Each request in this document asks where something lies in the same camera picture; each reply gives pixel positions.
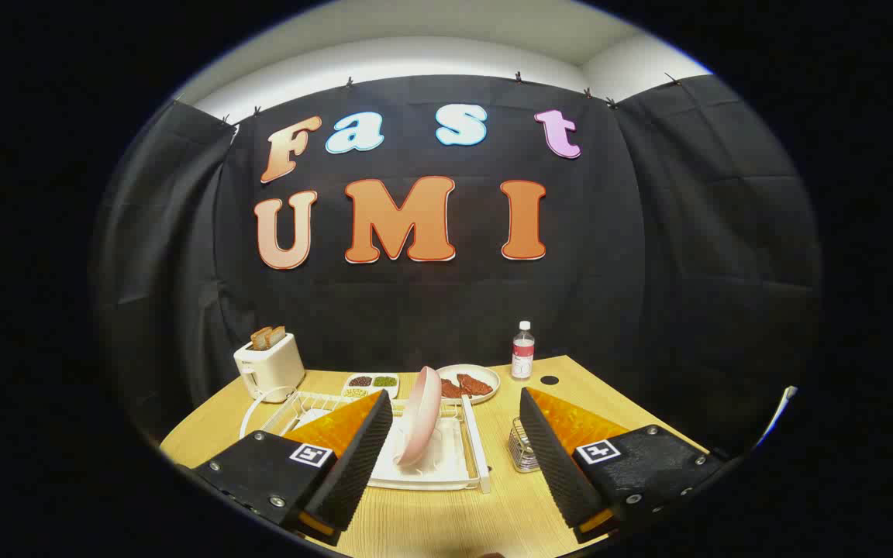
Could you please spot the white divided dish with beans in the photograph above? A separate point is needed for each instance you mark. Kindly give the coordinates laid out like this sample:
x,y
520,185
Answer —
x,y
371,388

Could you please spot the brown toast slice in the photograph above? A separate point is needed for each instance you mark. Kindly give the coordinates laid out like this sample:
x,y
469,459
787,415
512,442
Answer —
x,y
260,339
277,335

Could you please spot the clear bottle with red label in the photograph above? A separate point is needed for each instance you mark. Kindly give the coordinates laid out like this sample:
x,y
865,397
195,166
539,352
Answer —
x,y
522,356

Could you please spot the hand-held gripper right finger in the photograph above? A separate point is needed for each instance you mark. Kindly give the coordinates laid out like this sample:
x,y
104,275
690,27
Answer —
x,y
555,465

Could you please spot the white toaster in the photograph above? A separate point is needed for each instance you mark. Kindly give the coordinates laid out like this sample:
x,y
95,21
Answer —
x,y
268,368

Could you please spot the pink plate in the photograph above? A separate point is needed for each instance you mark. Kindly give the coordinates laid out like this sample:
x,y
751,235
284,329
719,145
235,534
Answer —
x,y
419,418

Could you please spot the red meat slice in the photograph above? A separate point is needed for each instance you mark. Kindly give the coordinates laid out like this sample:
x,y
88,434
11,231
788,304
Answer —
x,y
476,384
451,389

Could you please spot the white plate with meat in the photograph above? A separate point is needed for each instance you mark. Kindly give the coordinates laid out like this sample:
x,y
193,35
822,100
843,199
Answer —
x,y
493,380

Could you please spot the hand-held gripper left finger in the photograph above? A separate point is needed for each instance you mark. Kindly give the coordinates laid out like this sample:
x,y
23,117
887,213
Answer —
x,y
353,465

